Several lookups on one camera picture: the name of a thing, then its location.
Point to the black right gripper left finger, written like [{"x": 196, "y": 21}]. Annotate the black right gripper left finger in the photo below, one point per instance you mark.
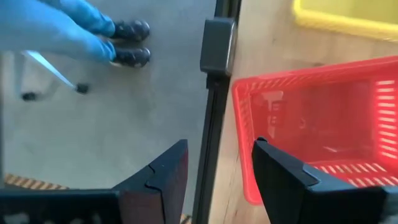
[{"x": 155, "y": 193}]

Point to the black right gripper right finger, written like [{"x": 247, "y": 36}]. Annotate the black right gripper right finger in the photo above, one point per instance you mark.
[{"x": 286, "y": 193}]

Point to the red plastic slotted basket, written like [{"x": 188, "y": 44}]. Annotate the red plastic slotted basket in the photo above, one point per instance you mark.
[{"x": 311, "y": 124}]

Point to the yellow plastic slotted basket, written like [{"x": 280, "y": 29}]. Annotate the yellow plastic slotted basket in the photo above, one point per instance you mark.
[{"x": 342, "y": 25}]

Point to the yellow black hazard tape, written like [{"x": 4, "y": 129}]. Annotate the yellow black hazard tape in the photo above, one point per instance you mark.
[{"x": 31, "y": 183}]

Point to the person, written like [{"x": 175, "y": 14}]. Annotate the person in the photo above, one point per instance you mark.
[{"x": 46, "y": 28}]

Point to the black aluminium table frame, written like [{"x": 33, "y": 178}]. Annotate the black aluminium table frame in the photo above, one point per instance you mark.
[{"x": 211, "y": 140}]

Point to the black low camera box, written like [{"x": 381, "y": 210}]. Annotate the black low camera box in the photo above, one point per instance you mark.
[{"x": 217, "y": 46}]

